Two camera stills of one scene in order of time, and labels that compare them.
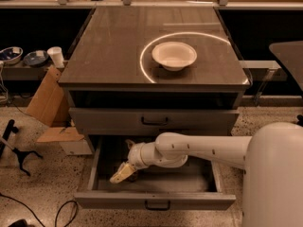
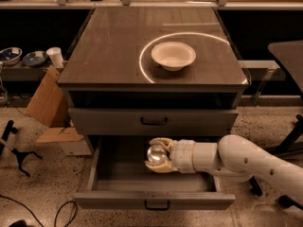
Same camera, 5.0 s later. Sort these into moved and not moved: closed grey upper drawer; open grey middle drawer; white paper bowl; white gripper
Moved: white gripper
Not moved: closed grey upper drawer; open grey middle drawer; white paper bowl
